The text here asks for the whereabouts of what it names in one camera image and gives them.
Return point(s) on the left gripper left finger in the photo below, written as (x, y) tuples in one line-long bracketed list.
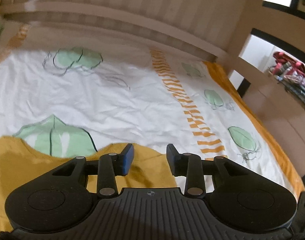
[(110, 166)]

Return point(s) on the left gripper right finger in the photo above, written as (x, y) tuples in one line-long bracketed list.
[(189, 166)]

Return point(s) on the mustard yellow knit sweater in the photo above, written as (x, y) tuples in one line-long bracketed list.
[(20, 163)]

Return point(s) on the pile of clothes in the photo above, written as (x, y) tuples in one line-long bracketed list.
[(290, 73)]

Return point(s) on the white leaf print bedsheet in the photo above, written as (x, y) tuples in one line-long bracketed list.
[(66, 93)]

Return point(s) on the beige wooden cabinet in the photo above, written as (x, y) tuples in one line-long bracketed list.
[(281, 114)]

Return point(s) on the beige wooden headboard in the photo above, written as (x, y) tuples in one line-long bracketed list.
[(203, 28)]

